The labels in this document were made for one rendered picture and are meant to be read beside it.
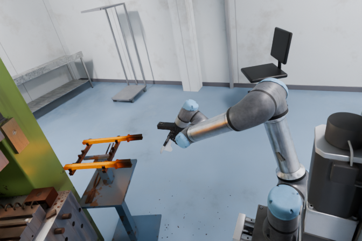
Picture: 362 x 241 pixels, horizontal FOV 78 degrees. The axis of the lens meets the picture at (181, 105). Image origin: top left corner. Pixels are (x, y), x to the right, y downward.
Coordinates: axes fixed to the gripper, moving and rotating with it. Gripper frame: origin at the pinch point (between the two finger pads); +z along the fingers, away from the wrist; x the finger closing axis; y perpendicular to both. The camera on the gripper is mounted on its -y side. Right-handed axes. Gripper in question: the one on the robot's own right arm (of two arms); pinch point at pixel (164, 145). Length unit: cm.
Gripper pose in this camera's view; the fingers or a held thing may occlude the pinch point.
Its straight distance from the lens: 136.4
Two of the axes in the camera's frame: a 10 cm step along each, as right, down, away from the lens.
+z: -4.0, 7.5, 5.4
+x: 3.1, -4.4, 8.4
